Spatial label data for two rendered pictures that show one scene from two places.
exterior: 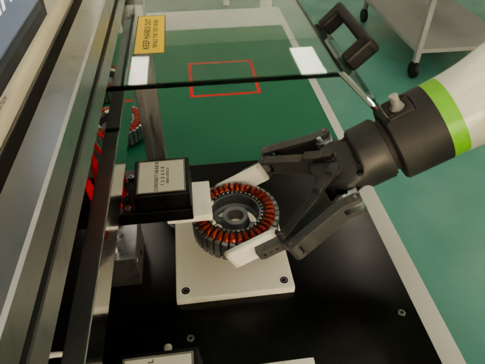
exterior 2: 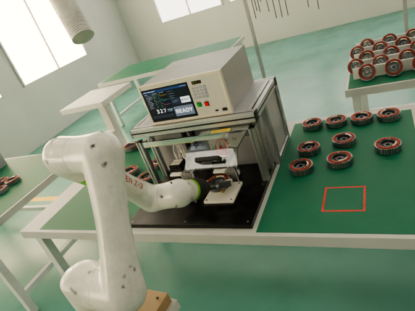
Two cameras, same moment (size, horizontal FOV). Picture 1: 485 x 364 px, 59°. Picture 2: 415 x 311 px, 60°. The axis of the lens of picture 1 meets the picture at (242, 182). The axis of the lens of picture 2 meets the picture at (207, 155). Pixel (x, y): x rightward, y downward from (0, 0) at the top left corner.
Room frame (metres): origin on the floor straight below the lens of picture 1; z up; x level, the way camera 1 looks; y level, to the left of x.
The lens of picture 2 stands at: (1.27, -1.13, 1.69)
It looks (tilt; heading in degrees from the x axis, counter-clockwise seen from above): 26 degrees down; 128
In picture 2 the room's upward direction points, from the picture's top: 20 degrees counter-clockwise
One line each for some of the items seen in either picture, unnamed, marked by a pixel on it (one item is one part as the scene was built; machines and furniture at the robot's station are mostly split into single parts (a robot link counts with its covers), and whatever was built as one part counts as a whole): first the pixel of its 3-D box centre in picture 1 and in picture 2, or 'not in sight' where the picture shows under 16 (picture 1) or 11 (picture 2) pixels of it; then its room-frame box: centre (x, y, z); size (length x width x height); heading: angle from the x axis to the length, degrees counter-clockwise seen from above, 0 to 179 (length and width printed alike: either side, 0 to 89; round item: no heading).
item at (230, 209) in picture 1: (235, 219); (218, 182); (0.38, 0.01, 0.84); 0.11 x 0.11 x 0.04
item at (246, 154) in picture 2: not in sight; (210, 142); (0.23, 0.25, 0.92); 0.66 x 0.01 x 0.30; 7
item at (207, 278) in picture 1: (229, 249); (223, 192); (0.38, 0.02, 0.78); 0.15 x 0.15 x 0.01; 7
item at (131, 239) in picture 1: (121, 250); (231, 171); (0.36, 0.16, 0.80); 0.07 x 0.05 x 0.06; 7
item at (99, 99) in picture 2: not in sight; (110, 125); (-0.71, 0.46, 0.98); 0.37 x 0.35 x 0.46; 7
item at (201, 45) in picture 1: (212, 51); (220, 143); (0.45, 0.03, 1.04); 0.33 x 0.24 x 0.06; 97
